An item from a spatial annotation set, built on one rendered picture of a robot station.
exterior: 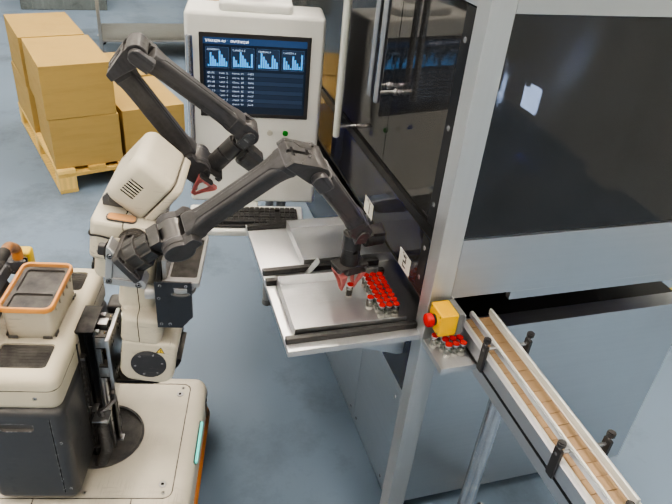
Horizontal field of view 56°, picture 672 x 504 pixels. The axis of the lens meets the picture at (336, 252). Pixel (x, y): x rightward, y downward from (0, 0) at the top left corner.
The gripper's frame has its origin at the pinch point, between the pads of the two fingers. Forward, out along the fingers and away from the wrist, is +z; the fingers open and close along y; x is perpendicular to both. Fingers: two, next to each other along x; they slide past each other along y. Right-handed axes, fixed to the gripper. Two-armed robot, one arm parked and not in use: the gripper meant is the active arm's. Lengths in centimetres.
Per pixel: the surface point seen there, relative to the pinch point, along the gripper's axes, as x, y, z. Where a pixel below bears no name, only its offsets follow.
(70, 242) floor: 206, -54, 92
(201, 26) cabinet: 87, -13, -58
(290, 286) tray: 11.4, -13.7, 3.8
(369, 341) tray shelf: -21.3, -4.7, 4.1
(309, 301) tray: 2.1, -11.9, 3.8
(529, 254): -33, 39, -22
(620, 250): -41, 70, -20
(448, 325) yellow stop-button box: -35.9, 10.2, -7.9
